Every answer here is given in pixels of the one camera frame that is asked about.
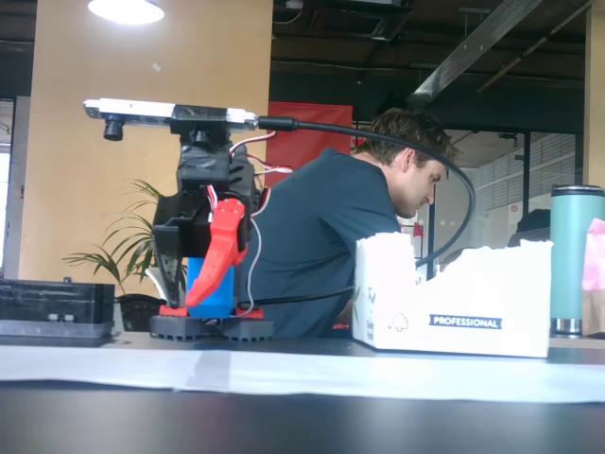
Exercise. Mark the man in dark blue shirt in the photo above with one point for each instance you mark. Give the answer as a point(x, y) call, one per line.
point(321, 227)

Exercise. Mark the white cardboard box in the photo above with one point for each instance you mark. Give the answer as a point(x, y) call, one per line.
point(472, 293)

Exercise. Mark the wood edged black table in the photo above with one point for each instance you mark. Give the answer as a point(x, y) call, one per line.
point(576, 343)

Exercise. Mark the teal thermos bottle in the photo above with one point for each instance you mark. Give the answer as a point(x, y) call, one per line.
point(572, 255)

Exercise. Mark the white curved plastic piece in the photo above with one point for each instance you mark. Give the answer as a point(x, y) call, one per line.
point(156, 284)

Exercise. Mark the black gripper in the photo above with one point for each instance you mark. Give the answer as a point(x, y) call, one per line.
point(186, 226)

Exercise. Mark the black plastic case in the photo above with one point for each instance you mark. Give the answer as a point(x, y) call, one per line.
point(47, 302)

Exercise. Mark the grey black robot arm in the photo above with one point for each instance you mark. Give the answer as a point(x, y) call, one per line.
point(212, 293)

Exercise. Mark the grey ceiling beam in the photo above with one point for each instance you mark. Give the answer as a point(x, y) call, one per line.
point(472, 47)

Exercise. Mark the background person dark hair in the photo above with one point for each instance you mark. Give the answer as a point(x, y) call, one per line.
point(534, 227)

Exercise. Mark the red banner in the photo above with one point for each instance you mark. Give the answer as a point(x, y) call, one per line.
point(302, 142)

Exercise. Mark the potted palm plant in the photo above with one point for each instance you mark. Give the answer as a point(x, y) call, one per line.
point(137, 312)

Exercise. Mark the white paper sheet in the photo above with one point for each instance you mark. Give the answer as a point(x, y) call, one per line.
point(283, 373)

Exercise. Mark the ceiling air conditioner unit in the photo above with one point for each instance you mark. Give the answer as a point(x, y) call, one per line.
point(368, 19)

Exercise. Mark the white ceiling lamp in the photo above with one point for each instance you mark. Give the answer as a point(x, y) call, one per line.
point(125, 9)

